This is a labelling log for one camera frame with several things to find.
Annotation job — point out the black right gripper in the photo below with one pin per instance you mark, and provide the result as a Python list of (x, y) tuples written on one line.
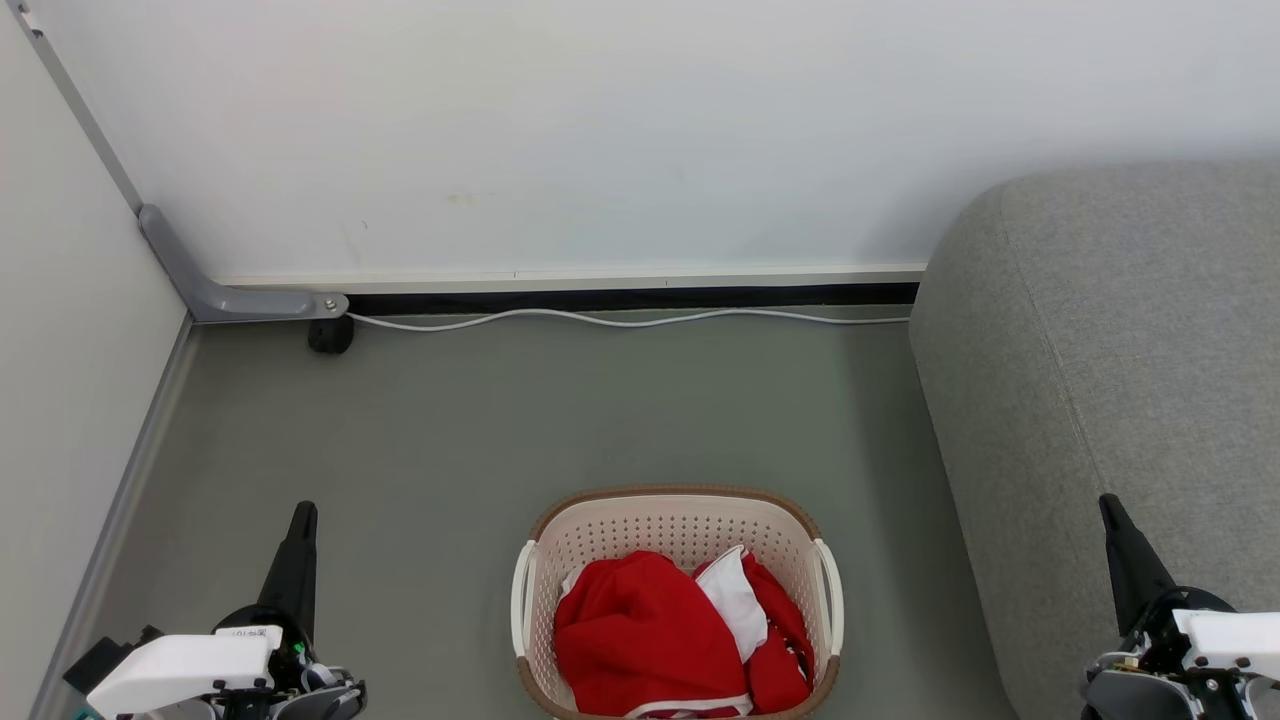
[(1150, 690)]

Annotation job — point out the red shorts with elastic waistband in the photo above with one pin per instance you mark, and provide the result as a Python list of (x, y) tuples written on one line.
[(640, 630)]

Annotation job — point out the black caster wheel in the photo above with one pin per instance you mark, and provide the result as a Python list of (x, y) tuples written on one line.
[(330, 335)]

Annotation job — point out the grey metal partition bracket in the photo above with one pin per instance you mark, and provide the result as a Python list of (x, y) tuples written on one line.
[(215, 298)]

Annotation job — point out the cream perforated laundry basket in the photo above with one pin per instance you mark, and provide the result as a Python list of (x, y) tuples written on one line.
[(680, 525)]

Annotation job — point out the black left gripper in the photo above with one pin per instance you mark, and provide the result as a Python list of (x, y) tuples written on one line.
[(295, 690)]

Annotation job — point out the red and white garment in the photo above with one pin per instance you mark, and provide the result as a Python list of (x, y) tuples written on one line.
[(775, 640)]

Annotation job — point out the grey fabric sofa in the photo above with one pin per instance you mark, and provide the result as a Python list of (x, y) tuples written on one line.
[(1130, 380)]

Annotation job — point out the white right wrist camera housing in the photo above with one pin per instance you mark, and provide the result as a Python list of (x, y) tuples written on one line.
[(1235, 640)]

